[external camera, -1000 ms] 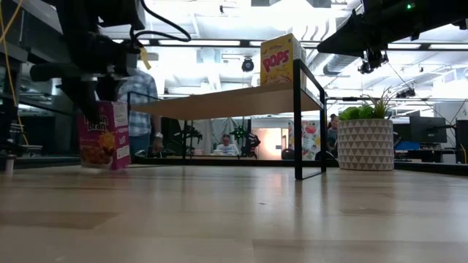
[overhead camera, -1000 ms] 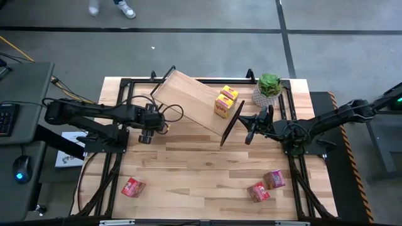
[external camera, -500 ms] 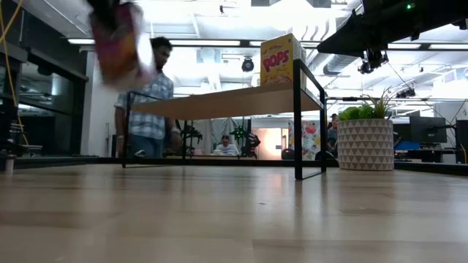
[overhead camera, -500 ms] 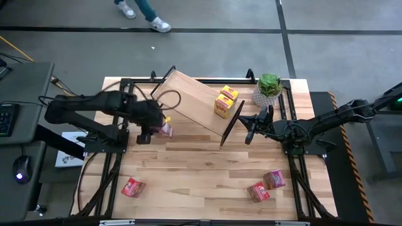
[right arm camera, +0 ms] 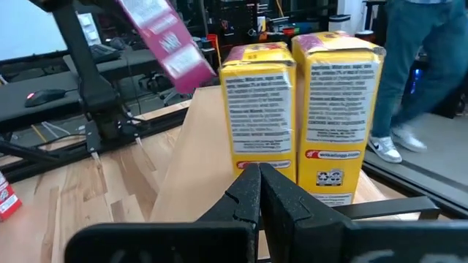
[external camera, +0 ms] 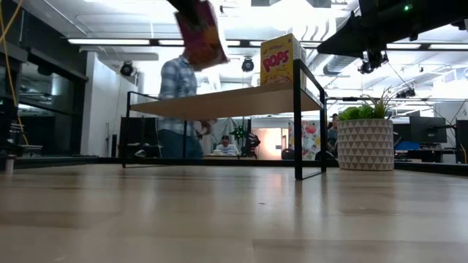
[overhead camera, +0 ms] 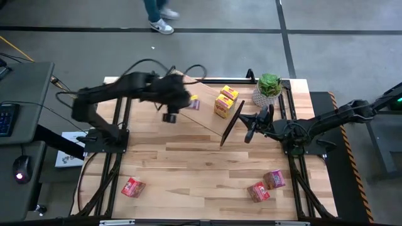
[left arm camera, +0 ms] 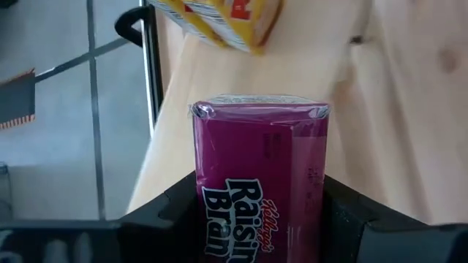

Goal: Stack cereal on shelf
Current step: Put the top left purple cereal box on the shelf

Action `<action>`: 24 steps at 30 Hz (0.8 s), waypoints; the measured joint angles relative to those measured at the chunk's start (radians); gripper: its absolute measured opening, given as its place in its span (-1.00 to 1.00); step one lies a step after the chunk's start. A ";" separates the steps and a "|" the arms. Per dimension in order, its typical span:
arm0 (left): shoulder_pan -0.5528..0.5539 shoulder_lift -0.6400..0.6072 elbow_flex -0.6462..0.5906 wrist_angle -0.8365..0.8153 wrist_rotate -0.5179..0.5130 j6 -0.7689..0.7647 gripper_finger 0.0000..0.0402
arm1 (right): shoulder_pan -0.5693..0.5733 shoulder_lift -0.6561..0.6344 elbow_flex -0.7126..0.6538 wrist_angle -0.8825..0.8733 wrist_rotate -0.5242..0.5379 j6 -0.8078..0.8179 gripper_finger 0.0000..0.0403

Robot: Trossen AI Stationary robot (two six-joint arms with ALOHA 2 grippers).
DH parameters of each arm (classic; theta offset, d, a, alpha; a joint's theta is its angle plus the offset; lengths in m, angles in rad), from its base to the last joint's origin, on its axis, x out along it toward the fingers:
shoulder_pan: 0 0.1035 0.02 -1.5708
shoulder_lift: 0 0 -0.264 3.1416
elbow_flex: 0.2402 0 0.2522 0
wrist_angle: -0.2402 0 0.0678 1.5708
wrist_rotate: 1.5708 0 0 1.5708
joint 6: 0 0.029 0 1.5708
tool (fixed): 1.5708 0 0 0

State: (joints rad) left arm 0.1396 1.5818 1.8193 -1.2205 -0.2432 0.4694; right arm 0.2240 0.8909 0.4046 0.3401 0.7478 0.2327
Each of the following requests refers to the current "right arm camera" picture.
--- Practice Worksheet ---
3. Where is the black computer mouse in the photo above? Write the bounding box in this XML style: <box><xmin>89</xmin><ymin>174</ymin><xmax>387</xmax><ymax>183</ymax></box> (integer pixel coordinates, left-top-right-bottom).
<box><xmin>24</xmin><ymin>88</ymin><xmax>67</xmax><ymax>108</ymax></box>

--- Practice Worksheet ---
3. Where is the black keyboard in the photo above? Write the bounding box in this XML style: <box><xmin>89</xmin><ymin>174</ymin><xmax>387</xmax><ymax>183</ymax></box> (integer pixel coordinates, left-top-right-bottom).
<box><xmin>89</xmin><ymin>43</ymin><xmax>121</xmax><ymax>63</ymax></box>

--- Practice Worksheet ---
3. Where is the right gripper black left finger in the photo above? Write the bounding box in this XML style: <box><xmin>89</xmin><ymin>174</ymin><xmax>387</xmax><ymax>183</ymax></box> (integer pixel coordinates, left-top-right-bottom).
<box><xmin>64</xmin><ymin>163</ymin><xmax>261</xmax><ymax>263</ymax></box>

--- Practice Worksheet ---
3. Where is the white bin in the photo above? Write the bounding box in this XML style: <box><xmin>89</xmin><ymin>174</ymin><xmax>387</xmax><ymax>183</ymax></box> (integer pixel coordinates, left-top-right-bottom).
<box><xmin>328</xmin><ymin>13</ymin><xmax>352</xmax><ymax>34</ymax></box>

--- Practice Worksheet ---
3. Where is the red Froot Loops cereal box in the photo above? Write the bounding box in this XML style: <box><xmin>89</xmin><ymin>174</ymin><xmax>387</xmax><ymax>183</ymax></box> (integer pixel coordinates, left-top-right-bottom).
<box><xmin>0</xmin><ymin>171</ymin><xmax>23</xmax><ymax>222</ymax></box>

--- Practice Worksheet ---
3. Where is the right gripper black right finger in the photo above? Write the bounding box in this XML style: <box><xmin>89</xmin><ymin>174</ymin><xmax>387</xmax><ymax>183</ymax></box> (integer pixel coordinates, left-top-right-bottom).
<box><xmin>260</xmin><ymin>163</ymin><xmax>468</xmax><ymax>263</ymax></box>

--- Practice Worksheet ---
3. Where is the bright white computer screen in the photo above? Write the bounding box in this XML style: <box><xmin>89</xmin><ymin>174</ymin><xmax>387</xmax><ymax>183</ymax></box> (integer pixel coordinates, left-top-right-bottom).
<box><xmin>0</xmin><ymin>0</ymin><xmax>69</xmax><ymax>61</ymax></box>

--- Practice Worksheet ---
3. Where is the person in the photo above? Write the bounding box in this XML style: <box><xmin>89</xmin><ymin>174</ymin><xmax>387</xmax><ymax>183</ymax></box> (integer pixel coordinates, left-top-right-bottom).
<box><xmin>367</xmin><ymin>0</ymin><xmax>468</xmax><ymax>164</ymax></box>

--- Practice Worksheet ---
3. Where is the magenta Raisin Bran cereal box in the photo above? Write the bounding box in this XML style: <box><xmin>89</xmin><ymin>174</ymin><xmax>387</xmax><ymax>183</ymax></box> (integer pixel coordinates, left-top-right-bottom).
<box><xmin>116</xmin><ymin>0</ymin><xmax>217</xmax><ymax>95</ymax></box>

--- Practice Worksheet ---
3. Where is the office chair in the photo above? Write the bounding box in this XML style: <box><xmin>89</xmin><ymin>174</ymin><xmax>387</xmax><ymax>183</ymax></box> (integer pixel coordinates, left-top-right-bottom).
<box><xmin>138</xmin><ymin>71</ymin><xmax>191</xmax><ymax>107</ymax></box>

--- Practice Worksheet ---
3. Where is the yellow Corn Pops cereal box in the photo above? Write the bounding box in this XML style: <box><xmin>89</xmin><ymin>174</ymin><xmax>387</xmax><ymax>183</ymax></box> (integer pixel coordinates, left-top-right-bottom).
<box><xmin>291</xmin><ymin>31</ymin><xmax>387</xmax><ymax>207</ymax></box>
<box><xmin>218</xmin><ymin>42</ymin><xmax>297</xmax><ymax>183</ymax></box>

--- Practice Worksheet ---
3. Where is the black desk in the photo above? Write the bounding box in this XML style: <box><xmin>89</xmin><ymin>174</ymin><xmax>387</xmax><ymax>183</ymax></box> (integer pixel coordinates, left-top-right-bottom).
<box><xmin>0</xmin><ymin>49</ymin><xmax>158</xmax><ymax>134</ymax></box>

